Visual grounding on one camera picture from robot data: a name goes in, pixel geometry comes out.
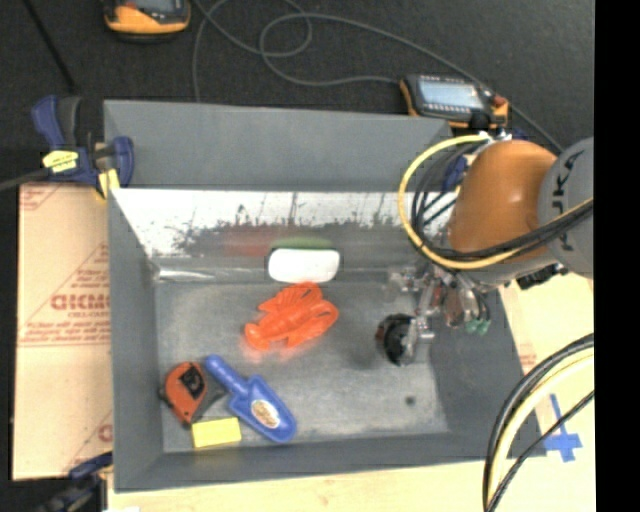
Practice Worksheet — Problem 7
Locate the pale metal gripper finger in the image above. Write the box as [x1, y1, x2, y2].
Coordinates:
[407, 313, 436, 362]

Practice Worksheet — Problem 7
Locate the black round object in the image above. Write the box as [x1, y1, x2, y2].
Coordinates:
[375, 313, 418, 368]

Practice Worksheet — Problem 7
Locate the grey metal bin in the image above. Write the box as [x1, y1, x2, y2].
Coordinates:
[102, 98, 546, 492]

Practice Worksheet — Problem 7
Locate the orange toy lobster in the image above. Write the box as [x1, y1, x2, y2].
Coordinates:
[243, 282, 341, 352]

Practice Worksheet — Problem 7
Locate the white and green sponge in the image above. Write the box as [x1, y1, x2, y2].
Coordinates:
[266, 237, 343, 285]

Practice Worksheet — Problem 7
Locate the blue toy trowel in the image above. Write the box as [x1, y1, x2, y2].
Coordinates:
[203, 354, 299, 444]

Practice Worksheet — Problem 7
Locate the yellow sponge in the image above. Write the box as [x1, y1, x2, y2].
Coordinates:
[190, 416, 243, 449]

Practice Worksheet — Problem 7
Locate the orange and black tape measure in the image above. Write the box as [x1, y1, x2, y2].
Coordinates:
[159, 360, 227, 429]

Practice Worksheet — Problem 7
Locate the black cylinder on white bracket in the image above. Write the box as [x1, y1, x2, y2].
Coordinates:
[516, 263, 570, 292]

